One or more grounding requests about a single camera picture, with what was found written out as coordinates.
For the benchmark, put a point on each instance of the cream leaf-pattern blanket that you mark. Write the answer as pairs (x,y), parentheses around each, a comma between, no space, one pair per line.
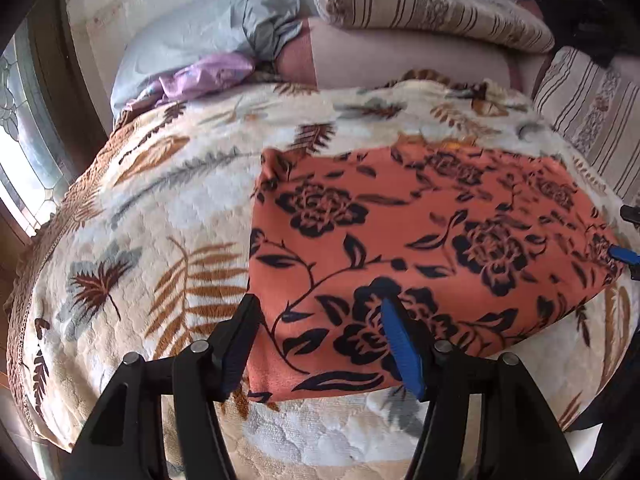
(149,252)

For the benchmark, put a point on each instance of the striped floral bolster pillow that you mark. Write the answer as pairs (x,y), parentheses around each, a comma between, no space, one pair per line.
(498,22)

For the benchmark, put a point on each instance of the light blue pillow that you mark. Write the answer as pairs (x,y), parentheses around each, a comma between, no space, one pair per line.
(258,29)

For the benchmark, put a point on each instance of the orange black floral garment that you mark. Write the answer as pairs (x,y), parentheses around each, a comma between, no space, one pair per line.
(485,248)

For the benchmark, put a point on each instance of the black clothing pile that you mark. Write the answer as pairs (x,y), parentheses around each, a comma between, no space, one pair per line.
(588,26)

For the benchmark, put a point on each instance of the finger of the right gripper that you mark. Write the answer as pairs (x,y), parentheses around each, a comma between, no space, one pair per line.
(627,256)
(630,214)

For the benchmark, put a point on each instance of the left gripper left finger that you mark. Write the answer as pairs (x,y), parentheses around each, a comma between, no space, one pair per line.
(124,436)

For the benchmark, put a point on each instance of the purple patterned cloth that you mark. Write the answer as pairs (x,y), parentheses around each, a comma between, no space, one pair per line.
(214,73)

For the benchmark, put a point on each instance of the pink quilted headboard cushion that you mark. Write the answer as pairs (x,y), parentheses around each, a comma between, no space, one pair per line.
(333,58)

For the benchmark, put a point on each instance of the striped floral side pillow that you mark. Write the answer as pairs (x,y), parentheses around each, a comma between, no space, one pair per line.
(596,110)

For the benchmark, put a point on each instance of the dark wooden window frame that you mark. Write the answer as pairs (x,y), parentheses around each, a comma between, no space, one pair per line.
(66,95)

